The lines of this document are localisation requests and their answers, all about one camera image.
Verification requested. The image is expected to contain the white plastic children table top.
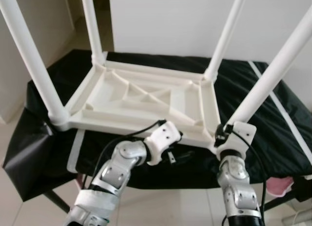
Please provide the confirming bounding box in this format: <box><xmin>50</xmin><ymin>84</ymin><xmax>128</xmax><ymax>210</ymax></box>
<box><xmin>51</xmin><ymin>60</ymin><xmax>223</xmax><ymax>151</ymax></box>

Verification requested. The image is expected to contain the pink plastic object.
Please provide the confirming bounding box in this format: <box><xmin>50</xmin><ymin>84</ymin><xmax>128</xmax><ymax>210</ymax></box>
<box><xmin>266</xmin><ymin>176</ymin><xmax>295</xmax><ymax>197</ymax></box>

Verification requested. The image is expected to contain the black metal table leg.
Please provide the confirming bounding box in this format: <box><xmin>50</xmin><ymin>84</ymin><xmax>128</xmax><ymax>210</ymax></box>
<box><xmin>263</xmin><ymin>187</ymin><xmax>312</xmax><ymax>210</ymax></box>
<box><xmin>44</xmin><ymin>189</ymin><xmax>72</xmax><ymax>213</ymax></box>

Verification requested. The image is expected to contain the black plastic table cover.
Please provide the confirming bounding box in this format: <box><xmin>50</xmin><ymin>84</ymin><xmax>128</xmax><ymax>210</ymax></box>
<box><xmin>2</xmin><ymin>49</ymin><xmax>312</xmax><ymax>203</ymax></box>

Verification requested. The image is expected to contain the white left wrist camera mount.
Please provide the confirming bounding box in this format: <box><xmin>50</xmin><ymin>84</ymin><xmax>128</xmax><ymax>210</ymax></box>
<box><xmin>144</xmin><ymin>121</ymin><xmax>180</xmax><ymax>166</ymax></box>

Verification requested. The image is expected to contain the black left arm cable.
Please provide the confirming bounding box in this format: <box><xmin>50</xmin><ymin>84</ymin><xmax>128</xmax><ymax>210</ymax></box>
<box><xmin>80</xmin><ymin>118</ymin><xmax>167</xmax><ymax>188</ymax></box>

